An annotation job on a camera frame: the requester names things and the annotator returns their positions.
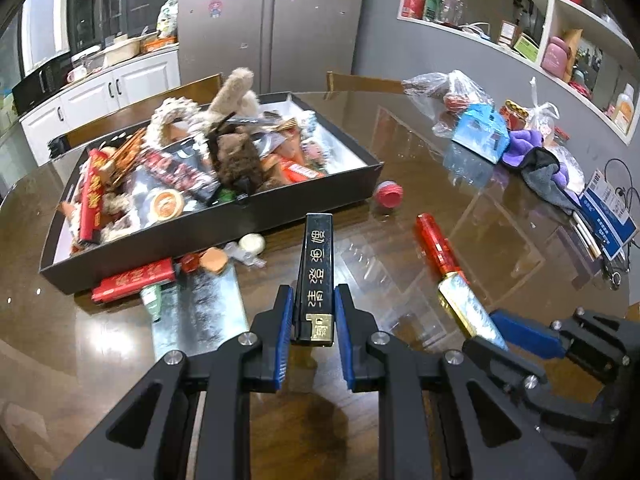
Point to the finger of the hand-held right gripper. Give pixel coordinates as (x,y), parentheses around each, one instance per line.
(495,362)
(525,332)

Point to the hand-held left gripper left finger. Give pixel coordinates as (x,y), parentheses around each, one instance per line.
(282,335)

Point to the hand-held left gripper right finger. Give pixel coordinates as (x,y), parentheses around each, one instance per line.
(345,340)

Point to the black gold-lettered knife case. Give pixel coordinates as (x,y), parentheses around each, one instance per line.
(315,270)

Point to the red knife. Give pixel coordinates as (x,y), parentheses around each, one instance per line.
(437,247)

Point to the black storage box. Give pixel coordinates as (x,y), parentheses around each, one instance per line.
(290,201)

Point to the dark patterned case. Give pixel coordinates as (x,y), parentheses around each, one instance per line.
(175,175)

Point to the red gold-print case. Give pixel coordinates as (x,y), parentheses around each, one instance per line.
(132,281)
(92,195)

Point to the small clear plastic piece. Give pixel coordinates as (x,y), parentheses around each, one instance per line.
(247,260)

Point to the silver foil packet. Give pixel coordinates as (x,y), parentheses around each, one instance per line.
(200,310)

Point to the white round disc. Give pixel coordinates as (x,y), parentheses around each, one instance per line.
(251,244)

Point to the small burger-shaped toy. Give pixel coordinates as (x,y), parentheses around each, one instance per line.
(215,260)

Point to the small red toy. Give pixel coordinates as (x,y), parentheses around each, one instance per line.
(190,263)

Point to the green white tube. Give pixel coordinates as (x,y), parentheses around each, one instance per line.
(151,301)

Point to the blue white cardboard box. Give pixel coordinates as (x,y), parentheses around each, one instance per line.
(607,210)

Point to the red round cap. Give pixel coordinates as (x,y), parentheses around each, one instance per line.
(389,194)

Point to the red snack packet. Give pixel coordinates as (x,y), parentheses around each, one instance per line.
(300,172)

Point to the grey cloth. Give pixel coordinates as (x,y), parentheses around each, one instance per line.
(542,165)

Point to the clear bag with orange token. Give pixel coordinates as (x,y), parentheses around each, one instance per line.
(162,205)

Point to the brown plush toy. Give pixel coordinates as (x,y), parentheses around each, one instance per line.
(240,155)

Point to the purple cloth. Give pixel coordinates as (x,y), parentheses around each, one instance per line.
(525,142)

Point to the blue plastic pack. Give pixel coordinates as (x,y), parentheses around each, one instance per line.
(480,132)

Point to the cream beaded scrunchie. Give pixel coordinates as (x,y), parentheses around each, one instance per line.
(117,205)

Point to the knotted clear plastic bag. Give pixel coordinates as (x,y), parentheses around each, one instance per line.
(542,115)

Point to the white knitted scrunchie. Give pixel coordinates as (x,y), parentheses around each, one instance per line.
(170,115)

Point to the beige furry headband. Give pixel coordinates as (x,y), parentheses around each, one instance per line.
(235,90)

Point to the pink pouch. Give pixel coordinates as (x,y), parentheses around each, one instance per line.
(555,57)

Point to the white kitchen cabinet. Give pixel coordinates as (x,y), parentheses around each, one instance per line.
(145,77)

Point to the silver refrigerator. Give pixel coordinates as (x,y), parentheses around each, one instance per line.
(300,35)

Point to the beige plastic container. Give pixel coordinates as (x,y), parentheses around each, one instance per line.
(122,52)

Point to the white mug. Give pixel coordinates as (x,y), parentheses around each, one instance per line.
(75,76)

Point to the printed plastic bag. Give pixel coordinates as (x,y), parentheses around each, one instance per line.
(168,15)

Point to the green package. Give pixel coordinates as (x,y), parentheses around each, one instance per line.
(433,2)

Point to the black microwave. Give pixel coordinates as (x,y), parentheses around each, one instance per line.
(42,82)

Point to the white wall shelf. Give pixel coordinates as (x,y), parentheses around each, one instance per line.
(549,30)

